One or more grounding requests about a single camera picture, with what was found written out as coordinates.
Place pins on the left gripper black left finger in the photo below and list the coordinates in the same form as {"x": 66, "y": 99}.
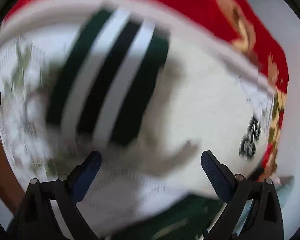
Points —
{"x": 35, "y": 218}

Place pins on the green white varsity jacket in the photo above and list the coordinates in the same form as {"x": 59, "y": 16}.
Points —
{"x": 150, "y": 100}

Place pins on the red floral blanket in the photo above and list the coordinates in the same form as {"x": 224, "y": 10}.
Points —
{"x": 235, "y": 22}

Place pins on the white diamond pattern mat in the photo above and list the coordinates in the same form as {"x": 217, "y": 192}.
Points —
{"x": 24, "y": 69}

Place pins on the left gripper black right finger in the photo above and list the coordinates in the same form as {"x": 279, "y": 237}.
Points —
{"x": 264, "y": 219}

